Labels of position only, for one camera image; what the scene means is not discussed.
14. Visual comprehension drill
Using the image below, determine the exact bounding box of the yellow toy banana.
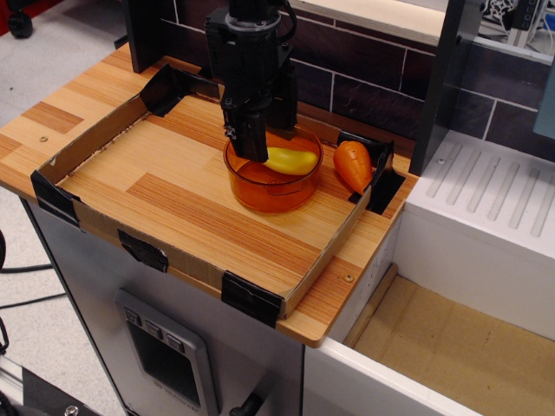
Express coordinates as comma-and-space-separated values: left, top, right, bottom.
263, 146, 319, 176

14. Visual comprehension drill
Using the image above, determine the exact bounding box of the orange transparent plastic pot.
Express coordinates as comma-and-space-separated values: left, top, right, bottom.
223, 125, 323, 213

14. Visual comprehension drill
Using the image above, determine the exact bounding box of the white toy sink unit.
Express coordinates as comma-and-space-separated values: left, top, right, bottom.
303, 133, 554, 415

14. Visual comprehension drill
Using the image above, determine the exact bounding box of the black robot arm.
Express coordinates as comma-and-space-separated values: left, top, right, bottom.
205, 1, 297, 162

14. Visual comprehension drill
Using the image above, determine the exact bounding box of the black caster wheel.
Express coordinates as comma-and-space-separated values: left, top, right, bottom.
6, 0, 35, 39

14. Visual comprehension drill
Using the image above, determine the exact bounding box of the orange toy carrot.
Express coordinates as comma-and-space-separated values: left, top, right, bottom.
333, 140, 373, 194

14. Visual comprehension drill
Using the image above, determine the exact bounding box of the cardboard fence with black tape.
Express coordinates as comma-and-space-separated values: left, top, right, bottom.
31, 66, 411, 325

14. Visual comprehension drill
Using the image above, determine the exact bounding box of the black vertical post right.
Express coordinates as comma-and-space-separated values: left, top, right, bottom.
409, 1, 485, 176

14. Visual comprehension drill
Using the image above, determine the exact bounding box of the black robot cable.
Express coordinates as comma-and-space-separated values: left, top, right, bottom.
279, 0, 299, 44

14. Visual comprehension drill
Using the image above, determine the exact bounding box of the grey toy oven cabinet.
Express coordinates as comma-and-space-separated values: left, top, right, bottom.
25, 203, 304, 415

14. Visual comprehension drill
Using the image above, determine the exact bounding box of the black cable on floor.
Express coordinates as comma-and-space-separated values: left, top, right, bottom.
0, 229, 69, 356

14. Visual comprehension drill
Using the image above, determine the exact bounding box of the black vertical post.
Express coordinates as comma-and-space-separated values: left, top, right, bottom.
409, 1, 485, 176
122, 0, 175, 73

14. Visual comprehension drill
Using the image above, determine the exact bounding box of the black vertical post left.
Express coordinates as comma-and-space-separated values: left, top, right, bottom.
122, 0, 175, 73

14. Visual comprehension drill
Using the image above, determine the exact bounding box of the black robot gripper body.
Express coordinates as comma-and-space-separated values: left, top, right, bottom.
205, 10, 297, 162

